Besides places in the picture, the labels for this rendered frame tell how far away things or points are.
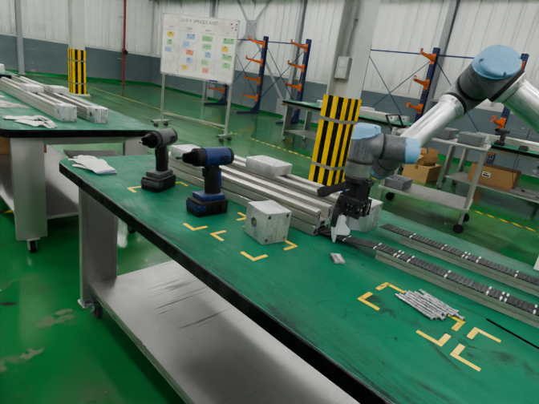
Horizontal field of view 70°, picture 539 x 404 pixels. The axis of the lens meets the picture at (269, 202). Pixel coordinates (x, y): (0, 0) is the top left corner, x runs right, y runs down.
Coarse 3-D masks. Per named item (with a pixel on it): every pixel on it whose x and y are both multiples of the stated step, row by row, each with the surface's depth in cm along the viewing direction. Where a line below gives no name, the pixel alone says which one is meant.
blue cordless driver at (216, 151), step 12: (192, 156) 115; (204, 156) 117; (216, 156) 119; (228, 156) 123; (204, 168) 121; (216, 168) 122; (216, 180) 124; (204, 192) 125; (216, 192) 126; (192, 204) 122; (204, 204) 121; (216, 204) 125
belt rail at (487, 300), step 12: (384, 252) 110; (396, 264) 108; (408, 264) 106; (420, 276) 104; (432, 276) 102; (444, 288) 101; (456, 288) 99; (468, 288) 97; (480, 300) 96; (492, 300) 94; (504, 312) 93; (516, 312) 92
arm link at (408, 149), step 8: (384, 136) 108; (392, 136) 108; (400, 136) 109; (384, 144) 107; (392, 144) 107; (400, 144) 107; (408, 144) 107; (416, 144) 107; (384, 152) 108; (392, 152) 107; (400, 152) 107; (408, 152) 107; (416, 152) 107; (384, 160) 113; (392, 160) 110; (400, 160) 109; (408, 160) 109; (416, 160) 109; (392, 168) 116
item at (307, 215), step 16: (176, 160) 160; (176, 176) 160; (192, 176) 154; (224, 176) 142; (240, 176) 147; (224, 192) 144; (240, 192) 138; (256, 192) 135; (272, 192) 130; (288, 192) 134; (288, 208) 126; (304, 208) 122; (320, 208) 126; (304, 224) 123; (320, 224) 124
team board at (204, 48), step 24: (168, 24) 658; (192, 24) 639; (216, 24) 622; (168, 48) 669; (192, 48) 650; (216, 48) 632; (168, 72) 681; (192, 72) 661; (216, 72) 642; (168, 120) 732; (192, 120) 688
